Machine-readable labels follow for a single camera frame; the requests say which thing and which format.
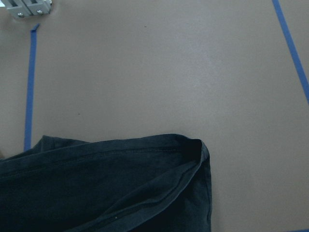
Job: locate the black graphic t-shirt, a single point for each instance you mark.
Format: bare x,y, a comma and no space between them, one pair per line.
159,183

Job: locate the grey aluminium frame post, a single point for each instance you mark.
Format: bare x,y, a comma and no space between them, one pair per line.
27,8

